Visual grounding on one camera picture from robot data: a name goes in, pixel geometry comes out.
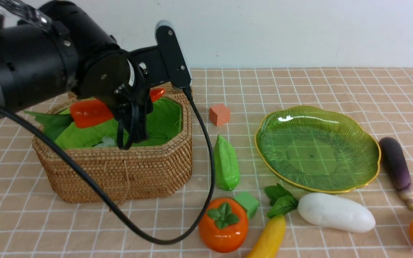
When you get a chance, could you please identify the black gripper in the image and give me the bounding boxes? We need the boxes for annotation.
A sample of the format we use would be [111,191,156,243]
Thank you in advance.
[76,46,164,144]

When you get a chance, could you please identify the orange toy carrot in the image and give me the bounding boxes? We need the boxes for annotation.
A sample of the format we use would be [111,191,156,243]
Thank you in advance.
[27,88,180,149]

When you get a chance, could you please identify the green toy chayote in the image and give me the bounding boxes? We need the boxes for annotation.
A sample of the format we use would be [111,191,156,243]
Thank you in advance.
[213,135,241,191]

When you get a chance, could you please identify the orange toy persimmon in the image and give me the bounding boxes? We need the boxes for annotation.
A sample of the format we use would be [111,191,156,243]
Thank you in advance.
[197,198,248,253]

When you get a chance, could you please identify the yellow toy banana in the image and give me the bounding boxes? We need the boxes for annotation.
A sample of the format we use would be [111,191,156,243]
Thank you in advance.
[246,215,286,258]

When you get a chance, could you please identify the white toy radish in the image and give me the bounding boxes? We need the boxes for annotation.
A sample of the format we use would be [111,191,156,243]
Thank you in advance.
[264,183,376,233]

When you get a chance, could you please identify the purple toy eggplant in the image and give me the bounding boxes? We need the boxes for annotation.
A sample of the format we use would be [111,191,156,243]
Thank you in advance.
[379,137,413,210]

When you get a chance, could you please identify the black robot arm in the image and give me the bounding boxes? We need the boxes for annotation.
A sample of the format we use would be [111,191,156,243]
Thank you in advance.
[0,0,165,149]

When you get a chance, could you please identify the woven wicker basket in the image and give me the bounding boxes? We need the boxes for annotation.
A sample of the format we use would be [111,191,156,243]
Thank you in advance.
[33,94,193,204]

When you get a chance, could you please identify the orange foam cube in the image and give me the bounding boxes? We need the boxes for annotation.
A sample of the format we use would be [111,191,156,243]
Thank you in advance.
[209,104,231,127]

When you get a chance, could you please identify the green foam cube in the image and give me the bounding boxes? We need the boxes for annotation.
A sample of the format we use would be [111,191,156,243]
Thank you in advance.
[233,192,260,219]

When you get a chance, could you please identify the green glass plate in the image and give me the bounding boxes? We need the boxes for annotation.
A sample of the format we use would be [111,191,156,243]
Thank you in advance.
[254,105,381,194]

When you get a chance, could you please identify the checkered beige tablecloth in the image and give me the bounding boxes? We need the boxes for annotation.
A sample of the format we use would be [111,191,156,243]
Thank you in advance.
[0,67,413,258]

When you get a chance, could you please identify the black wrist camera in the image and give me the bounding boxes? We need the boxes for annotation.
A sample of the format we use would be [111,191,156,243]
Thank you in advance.
[155,20,191,90]

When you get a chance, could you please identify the black cable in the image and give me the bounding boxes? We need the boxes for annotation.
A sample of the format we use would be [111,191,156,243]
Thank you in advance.
[0,88,216,245]

